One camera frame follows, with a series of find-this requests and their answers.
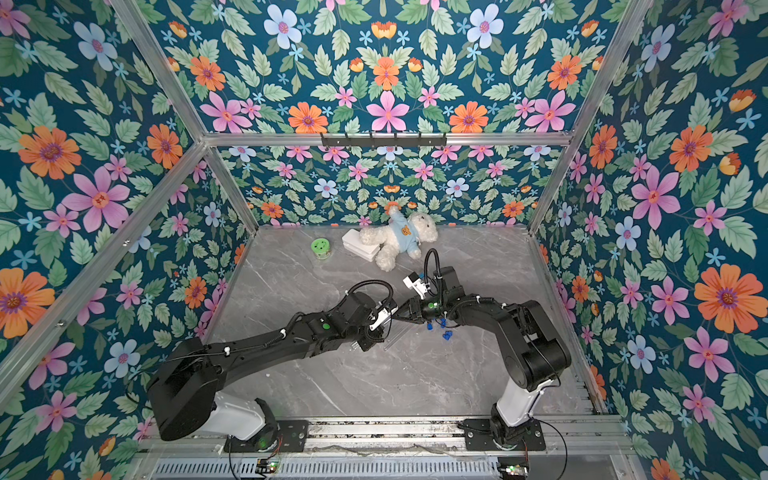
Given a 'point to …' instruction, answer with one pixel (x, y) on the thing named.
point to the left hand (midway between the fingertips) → (385, 324)
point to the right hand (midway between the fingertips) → (401, 311)
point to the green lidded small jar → (321, 248)
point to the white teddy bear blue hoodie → (400, 234)
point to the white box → (353, 243)
